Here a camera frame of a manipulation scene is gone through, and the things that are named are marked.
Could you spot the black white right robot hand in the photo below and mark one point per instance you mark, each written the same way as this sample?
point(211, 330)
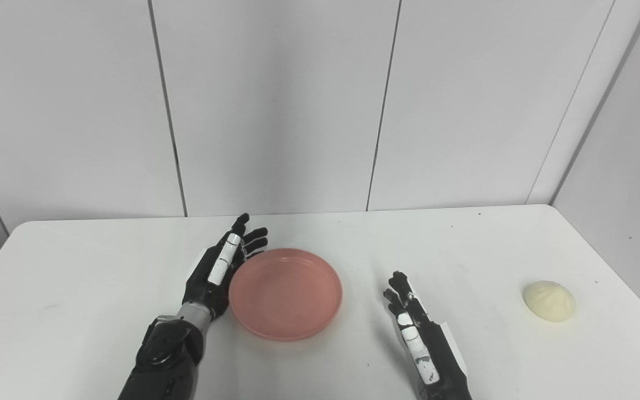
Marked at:
point(420, 344)

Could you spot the cream steamed bun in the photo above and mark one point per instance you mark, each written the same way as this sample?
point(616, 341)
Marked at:
point(549, 300)

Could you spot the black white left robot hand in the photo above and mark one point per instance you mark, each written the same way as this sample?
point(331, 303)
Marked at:
point(220, 266)

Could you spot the pink round plate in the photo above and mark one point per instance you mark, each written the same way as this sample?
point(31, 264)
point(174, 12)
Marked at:
point(285, 294)

